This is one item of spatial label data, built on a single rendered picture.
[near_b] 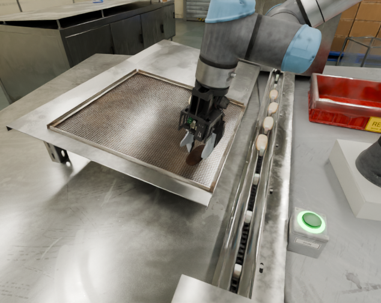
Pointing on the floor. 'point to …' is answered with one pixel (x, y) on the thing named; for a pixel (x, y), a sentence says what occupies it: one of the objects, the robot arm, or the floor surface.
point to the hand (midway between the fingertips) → (198, 150)
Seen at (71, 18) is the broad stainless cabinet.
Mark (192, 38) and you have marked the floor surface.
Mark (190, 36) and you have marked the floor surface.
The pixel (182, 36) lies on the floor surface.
